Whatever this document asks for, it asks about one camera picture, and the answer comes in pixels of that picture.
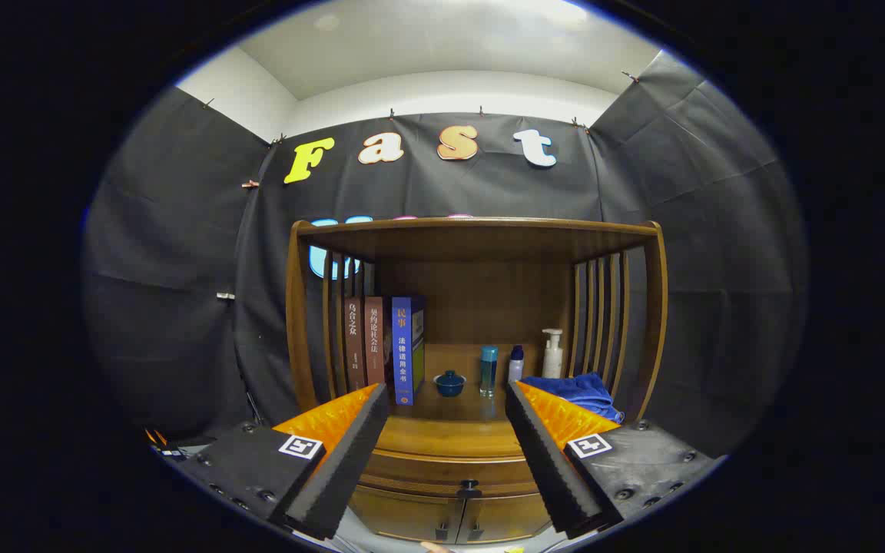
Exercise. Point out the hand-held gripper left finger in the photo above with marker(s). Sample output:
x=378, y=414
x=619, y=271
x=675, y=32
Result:
x=350, y=461

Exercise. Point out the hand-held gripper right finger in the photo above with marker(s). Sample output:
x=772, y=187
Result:
x=542, y=461

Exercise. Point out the wooden drawer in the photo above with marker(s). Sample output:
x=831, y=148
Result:
x=427, y=470

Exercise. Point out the wooden cabinet door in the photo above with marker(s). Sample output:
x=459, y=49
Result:
x=404, y=514
x=508, y=522

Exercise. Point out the wooden countertop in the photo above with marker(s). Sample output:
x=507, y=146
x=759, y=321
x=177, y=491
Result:
x=450, y=430

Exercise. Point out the folded blue towel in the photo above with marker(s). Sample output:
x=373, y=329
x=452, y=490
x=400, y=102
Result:
x=577, y=392

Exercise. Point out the white bottle with blue cap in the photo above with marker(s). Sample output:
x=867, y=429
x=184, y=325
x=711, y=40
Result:
x=515, y=367

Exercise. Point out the teal clear bottle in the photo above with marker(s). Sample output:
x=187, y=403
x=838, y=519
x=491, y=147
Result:
x=488, y=372

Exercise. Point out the white pump bottle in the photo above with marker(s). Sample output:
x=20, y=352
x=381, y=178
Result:
x=552, y=357

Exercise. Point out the blue book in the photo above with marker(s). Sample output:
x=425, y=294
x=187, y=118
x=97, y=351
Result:
x=404, y=353

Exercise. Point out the blue lidded teacup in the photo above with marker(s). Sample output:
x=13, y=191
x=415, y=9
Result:
x=449, y=384

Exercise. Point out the reddish brown book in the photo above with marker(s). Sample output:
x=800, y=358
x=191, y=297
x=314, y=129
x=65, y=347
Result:
x=376, y=338

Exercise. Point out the black backdrop cloth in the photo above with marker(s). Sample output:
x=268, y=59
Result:
x=166, y=269

